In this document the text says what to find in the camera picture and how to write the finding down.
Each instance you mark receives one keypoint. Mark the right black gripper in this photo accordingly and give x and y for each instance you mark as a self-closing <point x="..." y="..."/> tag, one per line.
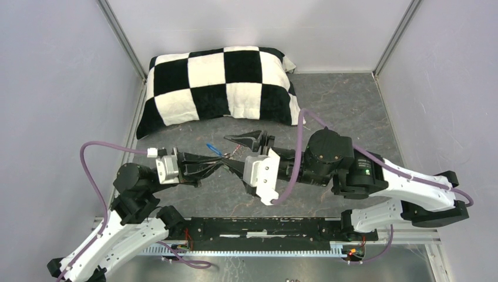
<point x="251" y="139"/>

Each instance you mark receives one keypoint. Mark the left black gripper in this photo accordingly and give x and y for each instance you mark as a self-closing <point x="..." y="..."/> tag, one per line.
<point x="197" y="170"/>

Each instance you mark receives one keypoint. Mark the blue headed key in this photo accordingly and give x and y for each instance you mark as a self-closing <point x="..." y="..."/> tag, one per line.
<point x="214" y="149"/>

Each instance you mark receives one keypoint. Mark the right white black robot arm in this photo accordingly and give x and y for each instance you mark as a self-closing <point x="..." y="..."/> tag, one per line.
<point x="329" y="159"/>

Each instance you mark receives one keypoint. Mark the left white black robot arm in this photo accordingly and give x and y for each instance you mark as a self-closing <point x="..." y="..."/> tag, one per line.
<point x="133" y="220"/>

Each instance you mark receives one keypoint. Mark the black white checkered pillow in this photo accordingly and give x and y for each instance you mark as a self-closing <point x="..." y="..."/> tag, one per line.
<point x="242" y="82"/>

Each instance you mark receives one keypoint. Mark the left corner aluminium profile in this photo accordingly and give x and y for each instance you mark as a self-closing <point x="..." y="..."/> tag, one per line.
<point x="122" y="38"/>

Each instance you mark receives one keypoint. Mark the corner aluminium profile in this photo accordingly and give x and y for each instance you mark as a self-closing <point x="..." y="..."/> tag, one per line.
<point x="122" y="38"/>
<point x="396" y="36"/>

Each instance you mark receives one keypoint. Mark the right corner aluminium profile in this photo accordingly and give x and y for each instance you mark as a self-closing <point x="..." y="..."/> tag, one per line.
<point x="396" y="36"/>

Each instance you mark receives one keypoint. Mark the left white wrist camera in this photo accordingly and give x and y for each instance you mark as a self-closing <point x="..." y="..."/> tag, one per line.
<point x="166" y="164"/>

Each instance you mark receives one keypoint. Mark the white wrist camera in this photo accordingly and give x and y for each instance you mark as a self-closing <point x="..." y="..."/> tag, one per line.
<point x="166" y="164"/>
<point x="260" y="172"/>

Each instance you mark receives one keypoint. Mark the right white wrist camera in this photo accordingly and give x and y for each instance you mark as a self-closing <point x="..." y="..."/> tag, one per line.
<point x="260" y="172"/>

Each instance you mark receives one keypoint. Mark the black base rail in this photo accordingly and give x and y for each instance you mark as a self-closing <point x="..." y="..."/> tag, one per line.
<point x="265" y="233"/>

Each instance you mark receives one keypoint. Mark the white toothed cable duct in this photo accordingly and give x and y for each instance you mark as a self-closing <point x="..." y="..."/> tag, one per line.
<point x="334" y="250"/>

